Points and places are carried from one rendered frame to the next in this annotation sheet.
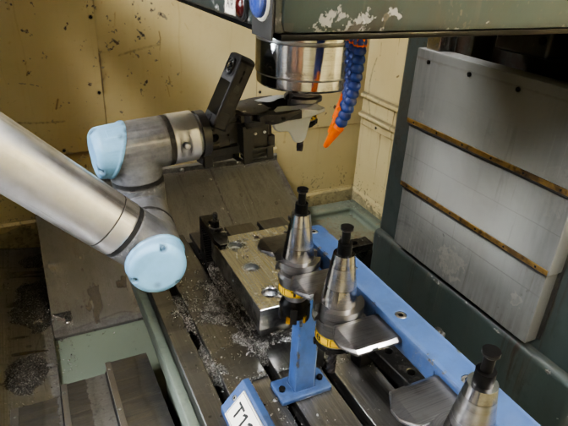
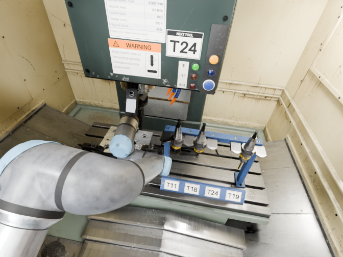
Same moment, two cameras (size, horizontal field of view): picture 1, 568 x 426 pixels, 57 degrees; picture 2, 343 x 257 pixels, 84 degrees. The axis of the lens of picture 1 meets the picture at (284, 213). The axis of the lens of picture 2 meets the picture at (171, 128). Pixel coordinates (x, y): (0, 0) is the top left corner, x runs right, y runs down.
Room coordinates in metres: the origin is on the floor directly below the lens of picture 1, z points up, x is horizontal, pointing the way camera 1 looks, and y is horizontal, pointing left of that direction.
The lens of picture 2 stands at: (0.28, 0.53, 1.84)
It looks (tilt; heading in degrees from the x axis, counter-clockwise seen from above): 41 degrees down; 304
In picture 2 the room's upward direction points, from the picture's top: 4 degrees clockwise
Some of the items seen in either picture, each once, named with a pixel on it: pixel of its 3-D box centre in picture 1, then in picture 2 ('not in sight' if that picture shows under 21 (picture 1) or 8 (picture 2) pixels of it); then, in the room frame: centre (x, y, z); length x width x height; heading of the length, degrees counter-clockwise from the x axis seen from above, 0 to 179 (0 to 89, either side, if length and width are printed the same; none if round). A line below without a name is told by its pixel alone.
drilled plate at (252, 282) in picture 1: (281, 270); (126, 143); (0.98, 0.00, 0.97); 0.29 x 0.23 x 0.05; 27
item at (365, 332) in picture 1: (362, 335); (212, 144); (0.47, -0.10, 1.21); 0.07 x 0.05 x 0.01; 117
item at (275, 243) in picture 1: (281, 244); (166, 137); (0.67, 0.00, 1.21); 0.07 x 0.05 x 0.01; 117
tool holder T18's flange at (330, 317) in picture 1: (337, 308); (200, 142); (0.52, -0.07, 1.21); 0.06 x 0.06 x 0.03
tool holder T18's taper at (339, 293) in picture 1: (341, 276); (201, 135); (0.52, -0.07, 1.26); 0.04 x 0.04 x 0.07
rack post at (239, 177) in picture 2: not in sight; (247, 164); (0.30, -0.25, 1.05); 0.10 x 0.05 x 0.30; 117
